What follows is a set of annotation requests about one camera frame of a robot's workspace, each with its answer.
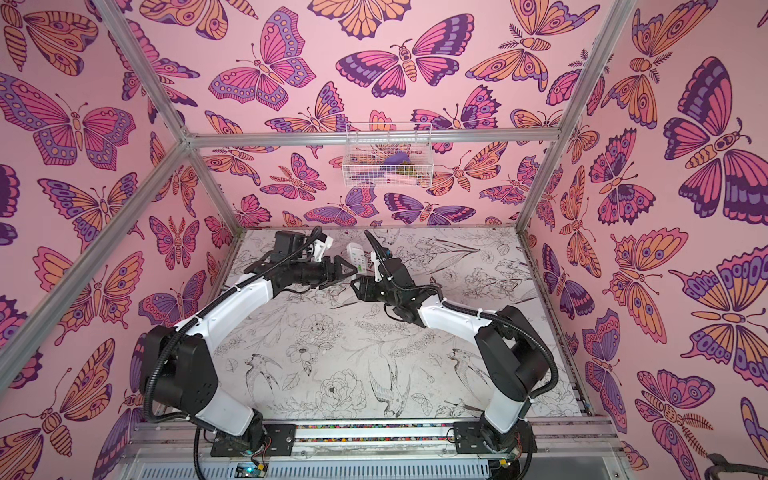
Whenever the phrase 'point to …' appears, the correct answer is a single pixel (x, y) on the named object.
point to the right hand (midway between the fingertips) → (357, 279)
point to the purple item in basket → (397, 158)
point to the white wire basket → (364, 163)
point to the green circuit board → (249, 470)
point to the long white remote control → (357, 257)
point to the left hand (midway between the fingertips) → (353, 271)
